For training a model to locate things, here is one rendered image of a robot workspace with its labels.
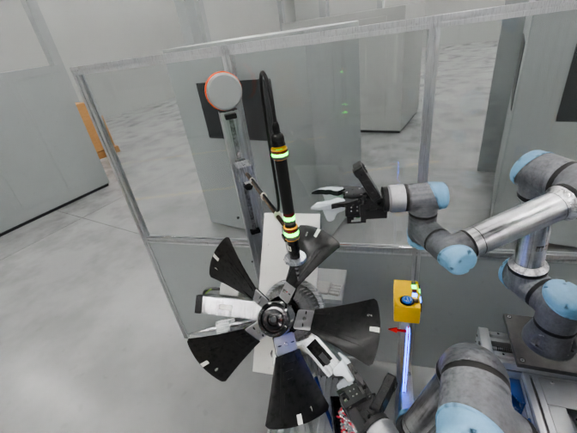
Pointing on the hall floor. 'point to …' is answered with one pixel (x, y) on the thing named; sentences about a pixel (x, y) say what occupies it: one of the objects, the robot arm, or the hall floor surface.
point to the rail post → (397, 386)
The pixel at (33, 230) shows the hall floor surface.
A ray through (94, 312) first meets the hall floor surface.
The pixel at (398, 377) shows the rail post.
